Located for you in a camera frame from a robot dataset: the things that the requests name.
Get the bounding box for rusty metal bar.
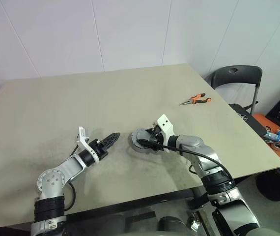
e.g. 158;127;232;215
196;210;217;236

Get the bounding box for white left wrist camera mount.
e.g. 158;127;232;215
75;126;100;164

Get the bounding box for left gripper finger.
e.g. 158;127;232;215
105;138;119;149
101;132;121;146

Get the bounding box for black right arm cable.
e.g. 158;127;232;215
154;144;235;186

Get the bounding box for dark rounded shape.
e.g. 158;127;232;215
158;216;189;236

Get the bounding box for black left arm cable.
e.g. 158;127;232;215
63;144;80;211

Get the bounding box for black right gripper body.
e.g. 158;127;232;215
149;125;167;152

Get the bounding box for black folding chair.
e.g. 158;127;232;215
203;65;266;137

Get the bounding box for orange handled pliers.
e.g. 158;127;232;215
179;92;213;106

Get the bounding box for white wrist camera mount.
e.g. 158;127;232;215
75;126;100;164
152;114;175;153

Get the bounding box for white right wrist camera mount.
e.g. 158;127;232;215
152;114;175;153

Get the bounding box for silver caster bracket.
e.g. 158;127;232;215
190;218;203;232

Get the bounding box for black bin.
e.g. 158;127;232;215
256;159;280;202

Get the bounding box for black table frame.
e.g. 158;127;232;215
65;186;207;217

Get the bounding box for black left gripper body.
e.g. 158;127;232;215
89;139;109;160

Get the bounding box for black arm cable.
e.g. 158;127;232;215
154;144;235;186
63;144;80;211

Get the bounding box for grey motor gear housing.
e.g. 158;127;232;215
130;128;156;148

